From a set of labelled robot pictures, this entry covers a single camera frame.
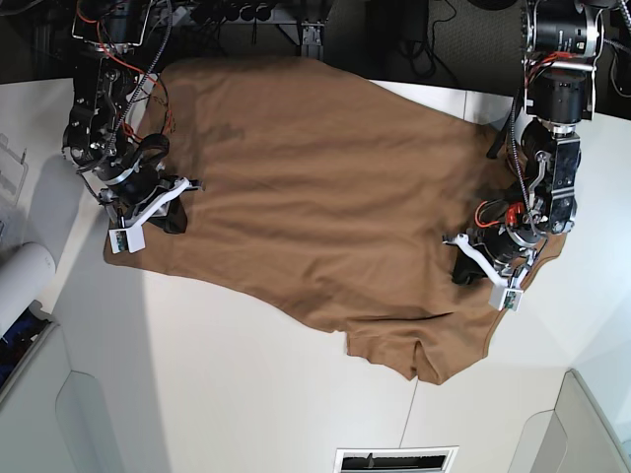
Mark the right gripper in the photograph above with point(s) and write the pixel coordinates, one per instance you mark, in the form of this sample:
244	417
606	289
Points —
129	192

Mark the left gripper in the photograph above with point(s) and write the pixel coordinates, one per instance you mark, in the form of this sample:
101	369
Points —
503	255

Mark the brown t-shirt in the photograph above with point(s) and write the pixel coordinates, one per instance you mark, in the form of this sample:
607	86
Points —
328	197

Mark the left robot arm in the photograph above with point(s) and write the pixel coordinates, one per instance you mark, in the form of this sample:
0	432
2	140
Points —
562	41

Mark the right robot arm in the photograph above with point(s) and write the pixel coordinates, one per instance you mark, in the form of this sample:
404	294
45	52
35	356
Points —
99	138

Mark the white cylinder roll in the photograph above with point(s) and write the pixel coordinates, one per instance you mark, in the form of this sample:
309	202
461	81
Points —
23	276

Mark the clear plastic container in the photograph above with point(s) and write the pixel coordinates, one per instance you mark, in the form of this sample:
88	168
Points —
14	170

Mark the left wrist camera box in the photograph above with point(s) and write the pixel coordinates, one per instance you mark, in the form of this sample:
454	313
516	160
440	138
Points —
505	298

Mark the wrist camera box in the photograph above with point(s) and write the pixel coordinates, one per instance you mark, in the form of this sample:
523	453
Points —
128	239
505	298

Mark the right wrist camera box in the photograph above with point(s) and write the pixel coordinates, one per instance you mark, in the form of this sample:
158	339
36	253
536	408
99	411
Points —
128	239

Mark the aluminium frame post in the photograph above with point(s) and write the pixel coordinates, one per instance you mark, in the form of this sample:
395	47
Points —
303	24

